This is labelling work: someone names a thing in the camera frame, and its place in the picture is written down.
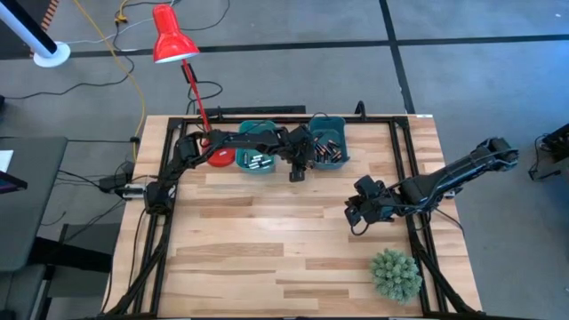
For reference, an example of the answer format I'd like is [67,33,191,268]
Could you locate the black floor cable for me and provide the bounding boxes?
[3,21,136,101]

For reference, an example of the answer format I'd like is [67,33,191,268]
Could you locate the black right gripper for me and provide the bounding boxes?
[344,175,404,228]

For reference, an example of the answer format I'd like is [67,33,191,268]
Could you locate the blue grey plastic bin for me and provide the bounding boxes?
[308,116,351,172]

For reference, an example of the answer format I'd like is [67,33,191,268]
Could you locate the black power adapter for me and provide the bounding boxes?
[98,174,129,193]

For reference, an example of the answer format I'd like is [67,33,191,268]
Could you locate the white pole round base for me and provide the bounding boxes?
[0,0,72,69]

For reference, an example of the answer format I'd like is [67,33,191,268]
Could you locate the red camera stand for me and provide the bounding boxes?
[151,4,237,169]

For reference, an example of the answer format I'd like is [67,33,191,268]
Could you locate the dark grey desk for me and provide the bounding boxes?
[0,136,69,273]

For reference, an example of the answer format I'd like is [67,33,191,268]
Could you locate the teal green plastic bin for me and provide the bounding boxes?
[235,119,279,175]

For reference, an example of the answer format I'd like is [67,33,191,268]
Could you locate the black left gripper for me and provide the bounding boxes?
[277,125,317,183]

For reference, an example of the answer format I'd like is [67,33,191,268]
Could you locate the green artificial spiky plant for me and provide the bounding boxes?
[368,248,423,306]

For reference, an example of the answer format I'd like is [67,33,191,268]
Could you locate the black lamp power cable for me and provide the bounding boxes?
[184,79,224,116]

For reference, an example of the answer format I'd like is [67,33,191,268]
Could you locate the black floor equipment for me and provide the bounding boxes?
[527,123,569,182]

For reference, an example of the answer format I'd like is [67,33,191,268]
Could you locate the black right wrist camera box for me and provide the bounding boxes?
[354,175,384,199]

